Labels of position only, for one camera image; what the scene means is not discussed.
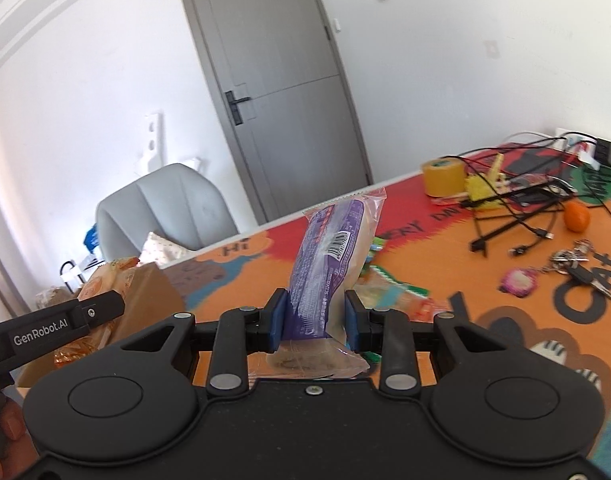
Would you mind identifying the clear green-edged snack packet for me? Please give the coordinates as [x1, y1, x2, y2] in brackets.
[354, 265, 431, 322]

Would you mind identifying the dotted white cushion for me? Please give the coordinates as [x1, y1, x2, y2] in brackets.
[138, 232, 191, 266]

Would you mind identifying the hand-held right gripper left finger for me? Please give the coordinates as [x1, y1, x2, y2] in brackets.
[116, 287, 289, 401]

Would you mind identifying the clear plastic bag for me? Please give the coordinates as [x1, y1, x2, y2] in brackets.
[34, 285, 75, 312]

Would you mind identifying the orange printed table mat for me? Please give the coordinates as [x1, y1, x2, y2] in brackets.
[183, 141, 611, 480]

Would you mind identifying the bunch of keys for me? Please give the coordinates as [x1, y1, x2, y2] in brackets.
[550, 240, 611, 303]

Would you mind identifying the purple bread packet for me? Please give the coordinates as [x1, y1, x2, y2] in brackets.
[266, 187, 387, 381]

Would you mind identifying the black flat device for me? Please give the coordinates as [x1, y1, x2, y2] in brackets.
[505, 182, 569, 207]

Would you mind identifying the black metal rack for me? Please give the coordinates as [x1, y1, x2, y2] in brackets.
[60, 259, 99, 292]

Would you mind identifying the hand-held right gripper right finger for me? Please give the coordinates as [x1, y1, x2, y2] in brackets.
[344, 289, 513, 399]

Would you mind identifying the brown cardboard box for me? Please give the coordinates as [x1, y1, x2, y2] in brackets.
[16, 262, 201, 388]

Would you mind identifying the white power strip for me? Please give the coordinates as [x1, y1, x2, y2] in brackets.
[553, 127, 601, 161]

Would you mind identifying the clear bread packet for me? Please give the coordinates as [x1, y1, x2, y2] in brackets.
[78, 257, 141, 306]
[53, 324, 117, 368]

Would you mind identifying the orange fruit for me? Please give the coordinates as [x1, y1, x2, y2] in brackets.
[564, 201, 591, 233]

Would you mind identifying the black cable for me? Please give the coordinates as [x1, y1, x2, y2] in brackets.
[468, 200, 569, 257]
[508, 207, 561, 257]

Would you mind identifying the black door handle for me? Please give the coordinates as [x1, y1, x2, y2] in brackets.
[224, 91, 250, 126]

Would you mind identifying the person's left hand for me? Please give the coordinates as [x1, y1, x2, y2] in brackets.
[0, 392, 39, 480]

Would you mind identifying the pink keychain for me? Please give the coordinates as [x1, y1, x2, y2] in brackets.
[502, 266, 536, 297]

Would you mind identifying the yellow tape roll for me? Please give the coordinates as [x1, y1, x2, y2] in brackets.
[421, 157, 467, 198]

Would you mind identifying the gray chair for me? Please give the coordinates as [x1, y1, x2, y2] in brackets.
[96, 162, 239, 263]

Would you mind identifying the yellow toy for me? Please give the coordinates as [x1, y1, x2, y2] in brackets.
[464, 152, 511, 211]

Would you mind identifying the gray door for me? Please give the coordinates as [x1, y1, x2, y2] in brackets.
[177, 0, 373, 226]

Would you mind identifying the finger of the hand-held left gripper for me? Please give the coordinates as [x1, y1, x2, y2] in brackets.
[78, 289, 126, 330]

